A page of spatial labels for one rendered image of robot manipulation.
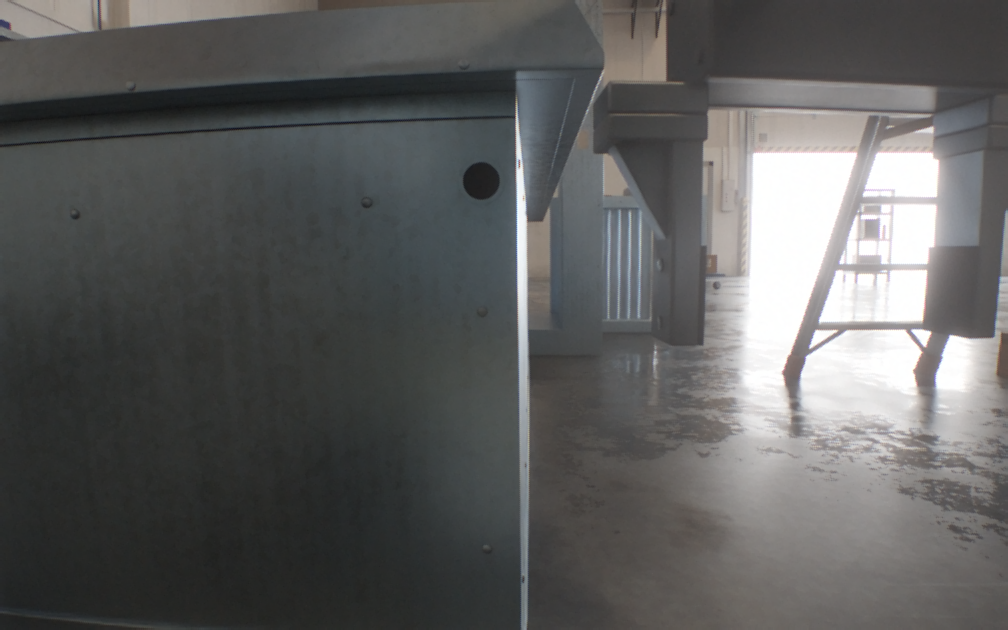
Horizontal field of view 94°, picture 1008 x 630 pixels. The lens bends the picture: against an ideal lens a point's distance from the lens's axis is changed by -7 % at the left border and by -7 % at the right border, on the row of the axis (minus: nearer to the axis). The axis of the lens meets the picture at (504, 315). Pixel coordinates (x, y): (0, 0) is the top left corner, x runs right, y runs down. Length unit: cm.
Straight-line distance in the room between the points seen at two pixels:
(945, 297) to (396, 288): 36
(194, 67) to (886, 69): 43
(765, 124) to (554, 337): 906
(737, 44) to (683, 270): 8
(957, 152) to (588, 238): 206
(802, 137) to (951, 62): 1094
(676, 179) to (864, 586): 77
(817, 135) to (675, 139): 1112
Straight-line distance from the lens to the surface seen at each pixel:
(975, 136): 29
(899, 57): 25
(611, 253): 309
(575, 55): 40
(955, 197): 30
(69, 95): 54
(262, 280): 48
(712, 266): 695
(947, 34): 27
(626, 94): 21
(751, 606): 82
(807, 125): 1128
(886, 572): 96
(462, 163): 43
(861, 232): 964
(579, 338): 233
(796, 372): 213
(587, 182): 232
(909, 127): 177
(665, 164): 22
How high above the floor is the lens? 46
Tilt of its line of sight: 7 degrees down
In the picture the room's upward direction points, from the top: 1 degrees counter-clockwise
